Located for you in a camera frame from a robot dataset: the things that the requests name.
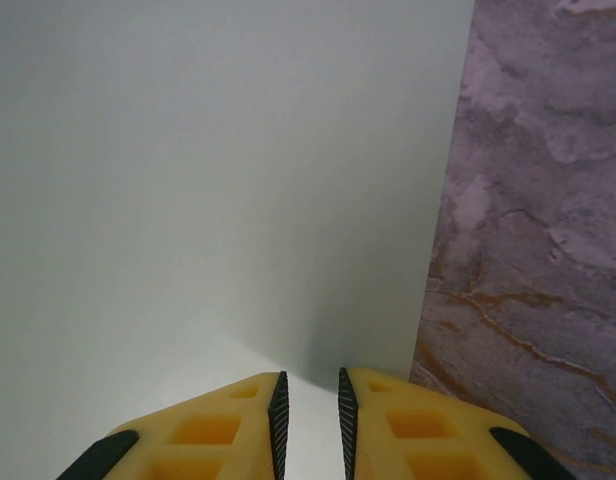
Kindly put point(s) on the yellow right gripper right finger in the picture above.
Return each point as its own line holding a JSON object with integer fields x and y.
{"x": 423, "y": 450}

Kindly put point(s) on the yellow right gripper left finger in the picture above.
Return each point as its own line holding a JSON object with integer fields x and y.
{"x": 158, "y": 450}

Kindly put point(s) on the light green paper sheet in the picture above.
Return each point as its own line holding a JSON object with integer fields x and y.
{"x": 213, "y": 190}

